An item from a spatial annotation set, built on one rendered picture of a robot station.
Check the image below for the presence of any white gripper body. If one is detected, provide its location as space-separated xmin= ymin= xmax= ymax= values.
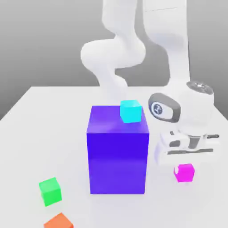
xmin=154 ymin=142 xmax=219 ymax=167

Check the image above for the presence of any large purple box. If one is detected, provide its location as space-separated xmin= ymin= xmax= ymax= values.
xmin=86 ymin=105 xmax=150 ymax=195

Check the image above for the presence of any small orange cube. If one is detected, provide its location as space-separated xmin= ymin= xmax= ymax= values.
xmin=43 ymin=212 xmax=74 ymax=228

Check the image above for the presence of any small green cube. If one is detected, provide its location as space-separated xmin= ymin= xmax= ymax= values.
xmin=38 ymin=177 xmax=63 ymax=208

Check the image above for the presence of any small magenta cube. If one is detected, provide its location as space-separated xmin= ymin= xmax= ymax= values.
xmin=174 ymin=163 xmax=195 ymax=183

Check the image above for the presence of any small cyan cube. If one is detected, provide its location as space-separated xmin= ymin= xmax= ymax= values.
xmin=120 ymin=99 xmax=143 ymax=124

